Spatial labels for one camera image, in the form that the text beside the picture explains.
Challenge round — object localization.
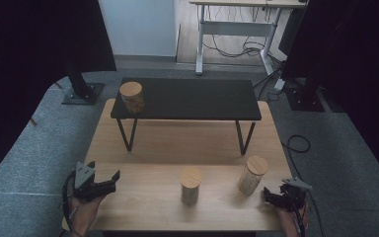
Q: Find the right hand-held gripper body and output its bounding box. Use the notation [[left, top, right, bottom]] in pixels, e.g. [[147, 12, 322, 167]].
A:
[[277, 177, 313, 212]]

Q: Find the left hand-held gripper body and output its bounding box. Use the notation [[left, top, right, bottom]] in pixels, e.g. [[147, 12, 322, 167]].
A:
[[73, 161, 111, 202]]

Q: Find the jar with pale grains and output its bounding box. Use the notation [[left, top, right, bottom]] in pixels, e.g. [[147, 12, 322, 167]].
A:
[[237, 155, 269, 197]]

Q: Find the short jar with brown contents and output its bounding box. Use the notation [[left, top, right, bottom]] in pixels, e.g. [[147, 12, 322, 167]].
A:
[[118, 81, 146, 115]]

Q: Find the black shelf with metal legs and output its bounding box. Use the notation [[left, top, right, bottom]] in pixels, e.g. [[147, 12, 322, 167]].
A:
[[110, 77, 263, 156]]

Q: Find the person's right hand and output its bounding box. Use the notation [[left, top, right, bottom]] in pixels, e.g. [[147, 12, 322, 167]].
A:
[[277, 204, 311, 233]]

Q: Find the person's left hand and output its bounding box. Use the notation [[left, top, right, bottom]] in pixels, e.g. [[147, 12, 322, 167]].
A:
[[67, 194, 106, 233]]

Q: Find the black stand with square base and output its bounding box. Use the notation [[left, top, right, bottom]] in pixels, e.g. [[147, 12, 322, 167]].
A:
[[61, 62, 107, 107], [284, 77, 326, 113]]

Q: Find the black flat panel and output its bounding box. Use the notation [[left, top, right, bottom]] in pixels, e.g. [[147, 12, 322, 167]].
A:
[[277, 6, 308, 57]]

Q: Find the left hand-held gripper cable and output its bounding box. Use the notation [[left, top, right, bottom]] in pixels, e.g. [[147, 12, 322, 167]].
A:
[[61, 171, 81, 232]]

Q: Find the black cable with loop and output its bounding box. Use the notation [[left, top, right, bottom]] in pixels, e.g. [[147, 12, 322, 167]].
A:
[[280, 133, 326, 237]]

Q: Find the tangle of black cables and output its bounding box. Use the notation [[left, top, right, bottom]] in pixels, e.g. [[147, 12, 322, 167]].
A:
[[201, 4, 289, 102]]

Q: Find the white desk frame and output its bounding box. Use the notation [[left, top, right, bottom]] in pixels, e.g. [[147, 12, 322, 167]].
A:
[[188, 0, 310, 92]]

